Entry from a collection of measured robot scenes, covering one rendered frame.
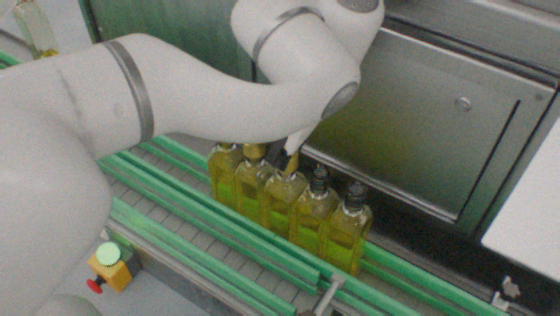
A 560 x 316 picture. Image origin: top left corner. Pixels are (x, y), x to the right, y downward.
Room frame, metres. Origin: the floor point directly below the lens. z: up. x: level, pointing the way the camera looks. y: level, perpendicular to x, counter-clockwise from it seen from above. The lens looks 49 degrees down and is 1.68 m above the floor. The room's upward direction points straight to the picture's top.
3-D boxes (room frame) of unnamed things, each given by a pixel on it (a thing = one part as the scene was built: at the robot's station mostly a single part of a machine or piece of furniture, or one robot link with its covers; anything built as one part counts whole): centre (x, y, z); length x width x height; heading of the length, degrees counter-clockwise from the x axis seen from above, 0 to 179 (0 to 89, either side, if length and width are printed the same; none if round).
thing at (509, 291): (0.33, -0.37, 0.94); 0.07 x 0.04 x 0.13; 147
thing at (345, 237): (0.40, -0.12, 0.99); 0.06 x 0.06 x 0.21; 56
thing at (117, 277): (0.47, 0.34, 0.79); 0.07 x 0.07 x 0.07; 57
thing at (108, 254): (0.47, 0.34, 0.84); 0.04 x 0.04 x 0.03
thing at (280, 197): (0.47, -0.02, 0.99); 0.06 x 0.06 x 0.21; 57
